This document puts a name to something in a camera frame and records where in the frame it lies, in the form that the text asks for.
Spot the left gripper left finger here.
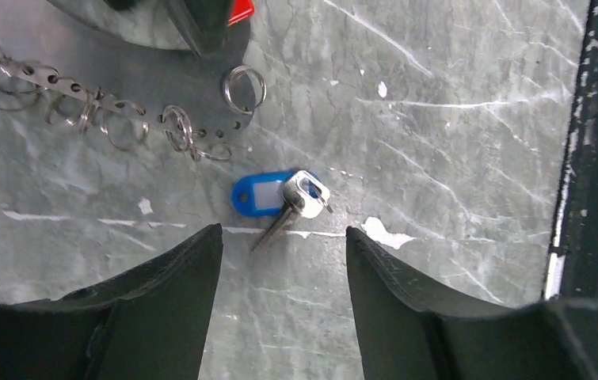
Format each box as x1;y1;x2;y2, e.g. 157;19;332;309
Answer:
0;224;223;379

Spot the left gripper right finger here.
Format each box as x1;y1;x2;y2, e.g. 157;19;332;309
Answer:
346;227;598;379

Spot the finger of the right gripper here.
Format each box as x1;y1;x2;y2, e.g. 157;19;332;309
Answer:
164;0;234;56

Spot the blue tagged key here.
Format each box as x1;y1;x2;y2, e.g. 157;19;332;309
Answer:
230;169;333;253

